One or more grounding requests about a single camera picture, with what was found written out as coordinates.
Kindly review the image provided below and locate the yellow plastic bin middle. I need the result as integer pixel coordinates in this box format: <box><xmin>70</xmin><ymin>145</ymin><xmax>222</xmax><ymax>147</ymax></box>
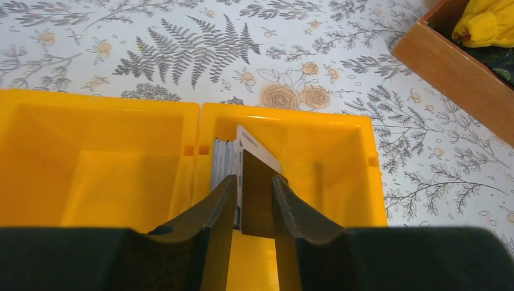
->
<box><xmin>1</xmin><ymin>89</ymin><xmax>200</xmax><ymax>232</ymax></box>

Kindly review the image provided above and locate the yellow cloth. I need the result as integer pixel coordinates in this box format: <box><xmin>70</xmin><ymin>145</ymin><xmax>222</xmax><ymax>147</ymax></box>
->
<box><xmin>452</xmin><ymin>0</ymin><xmax>513</xmax><ymax>48</ymax></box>

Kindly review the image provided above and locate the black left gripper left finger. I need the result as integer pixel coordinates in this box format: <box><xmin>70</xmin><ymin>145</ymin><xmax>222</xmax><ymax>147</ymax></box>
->
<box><xmin>1</xmin><ymin>175</ymin><xmax>237</xmax><ymax>290</ymax></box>

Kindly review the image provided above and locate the floral table mat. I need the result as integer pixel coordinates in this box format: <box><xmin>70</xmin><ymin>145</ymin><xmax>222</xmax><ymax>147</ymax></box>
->
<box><xmin>1</xmin><ymin>1</ymin><xmax>513</xmax><ymax>252</ymax></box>

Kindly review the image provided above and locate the white credit card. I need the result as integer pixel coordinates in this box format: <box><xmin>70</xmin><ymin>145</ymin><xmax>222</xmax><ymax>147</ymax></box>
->
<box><xmin>235</xmin><ymin>124</ymin><xmax>282</xmax><ymax>231</ymax></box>

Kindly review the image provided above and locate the brown wooden tray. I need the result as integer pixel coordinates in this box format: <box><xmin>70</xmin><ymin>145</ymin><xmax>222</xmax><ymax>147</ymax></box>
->
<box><xmin>392</xmin><ymin>0</ymin><xmax>513</xmax><ymax>145</ymax></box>

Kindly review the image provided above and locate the green patterned cloth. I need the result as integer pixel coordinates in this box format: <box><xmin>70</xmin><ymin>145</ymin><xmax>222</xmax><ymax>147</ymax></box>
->
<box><xmin>463</xmin><ymin>46</ymin><xmax>513</xmax><ymax>85</ymax></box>

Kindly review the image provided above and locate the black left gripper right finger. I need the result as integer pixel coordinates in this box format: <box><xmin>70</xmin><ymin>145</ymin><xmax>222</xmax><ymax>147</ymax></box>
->
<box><xmin>272</xmin><ymin>176</ymin><xmax>513</xmax><ymax>290</ymax></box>

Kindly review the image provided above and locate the yellow plastic bin right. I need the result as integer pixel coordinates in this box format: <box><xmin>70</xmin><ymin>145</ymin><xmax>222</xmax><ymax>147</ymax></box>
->
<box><xmin>190</xmin><ymin>102</ymin><xmax>389</xmax><ymax>291</ymax></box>

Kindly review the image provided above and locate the yellow plastic bin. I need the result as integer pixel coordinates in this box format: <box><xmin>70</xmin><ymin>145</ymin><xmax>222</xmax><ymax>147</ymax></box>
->
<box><xmin>190</xmin><ymin>102</ymin><xmax>389</xmax><ymax>291</ymax></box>
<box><xmin>1</xmin><ymin>89</ymin><xmax>200</xmax><ymax>232</ymax></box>

